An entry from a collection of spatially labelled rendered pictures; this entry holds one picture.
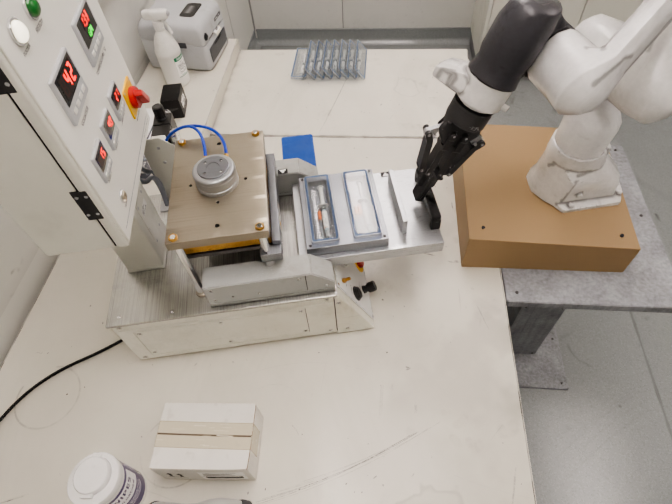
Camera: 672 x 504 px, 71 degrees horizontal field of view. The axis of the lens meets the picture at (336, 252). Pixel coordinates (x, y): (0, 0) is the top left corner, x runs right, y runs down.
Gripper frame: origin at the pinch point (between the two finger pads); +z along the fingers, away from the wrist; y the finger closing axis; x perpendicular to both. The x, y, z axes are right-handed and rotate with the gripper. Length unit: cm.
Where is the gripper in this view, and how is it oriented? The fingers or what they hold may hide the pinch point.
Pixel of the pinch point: (424, 184)
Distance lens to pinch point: 99.9
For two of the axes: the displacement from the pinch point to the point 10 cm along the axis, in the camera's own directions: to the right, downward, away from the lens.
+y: 9.4, 0.8, 3.2
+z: -3.0, 6.0, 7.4
